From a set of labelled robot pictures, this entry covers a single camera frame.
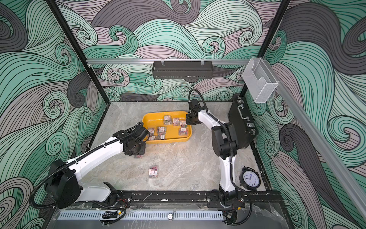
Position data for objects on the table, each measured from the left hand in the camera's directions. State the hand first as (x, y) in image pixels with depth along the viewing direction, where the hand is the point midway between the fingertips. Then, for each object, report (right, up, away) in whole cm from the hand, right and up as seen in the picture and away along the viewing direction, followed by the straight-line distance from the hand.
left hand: (140, 149), depth 82 cm
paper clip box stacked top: (+14, +16, +22) cm, 30 cm away
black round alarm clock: (+62, -16, -4) cm, 64 cm away
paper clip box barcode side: (+11, +5, +14) cm, 18 cm away
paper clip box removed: (+7, -13, -1) cm, 15 cm away
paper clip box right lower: (+25, +9, +16) cm, 31 cm away
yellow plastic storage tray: (+2, +16, +29) cm, 33 cm away
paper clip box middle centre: (+10, +9, +16) cm, 21 cm away
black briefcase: (+59, +20, +2) cm, 63 cm away
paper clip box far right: (+25, +13, +22) cm, 36 cm away
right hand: (+29, +15, +19) cm, 38 cm away
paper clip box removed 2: (0, -3, -3) cm, 5 cm away
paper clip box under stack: (+20, +15, +22) cm, 33 cm away
